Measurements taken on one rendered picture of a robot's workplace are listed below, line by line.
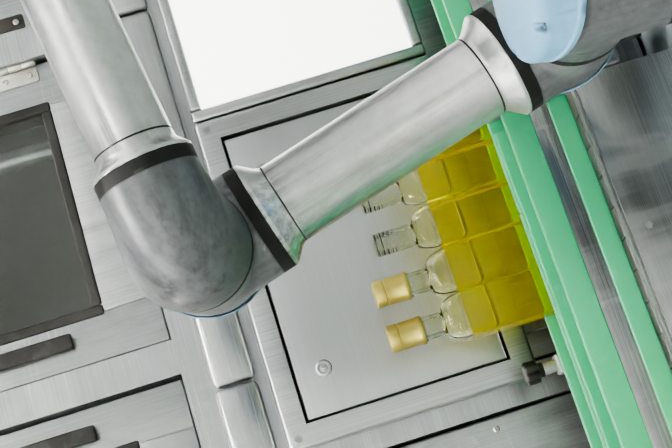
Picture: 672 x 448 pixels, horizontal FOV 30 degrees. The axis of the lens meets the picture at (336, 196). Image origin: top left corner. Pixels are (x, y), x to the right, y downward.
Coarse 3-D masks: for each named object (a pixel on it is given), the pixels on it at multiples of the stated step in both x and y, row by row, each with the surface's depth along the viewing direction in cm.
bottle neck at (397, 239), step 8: (408, 224) 155; (384, 232) 155; (392, 232) 155; (400, 232) 155; (408, 232) 155; (376, 240) 154; (384, 240) 154; (392, 240) 154; (400, 240) 154; (408, 240) 155; (376, 248) 157; (384, 248) 154; (392, 248) 155; (400, 248) 155
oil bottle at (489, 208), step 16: (464, 192) 155; (480, 192) 154; (496, 192) 154; (432, 208) 154; (448, 208) 154; (464, 208) 154; (480, 208) 154; (496, 208) 154; (512, 208) 154; (416, 224) 154; (432, 224) 153; (448, 224) 153; (464, 224) 153; (480, 224) 153; (496, 224) 153; (512, 224) 154; (416, 240) 155; (432, 240) 153; (448, 240) 153; (464, 240) 155
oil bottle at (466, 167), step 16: (480, 144) 156; (432, 160) 155; (448, 160) 155; (464, 160) 155; (480, 160) 155; (496, 160) 155; (416, 176) 155; (432, 176) 155; (448, 176) 155; (464, 176) 155; (480, 176) 155; (496, 176) 155; (400, 192) 156; (416, 192) 155; (432, 192) 154; (448, 192) 155; (416, 208) 157
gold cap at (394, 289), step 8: (384, 280) 154; (392, 280) 153; (400, 280) 153; (376, 288) 153; (384, 288) 153; (392, 288) 153; (400, 288) 153; (408, 288) 153; (376, 296) 153; (384, 296) 153; (392, 296) 153; (400, 296) 153; (408, 296) 153; (376, 304) 155; (384, 304) 153; (392, 304) 154
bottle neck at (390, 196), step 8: (384, 192) 156; (392, 192) 156; (368, 200) 156; (376, 200) 156; (384, 200) 156; (392, 200) 156; (400, 200) 156; (368, 208) 156; (376, 208) 156; (384, 208) 157
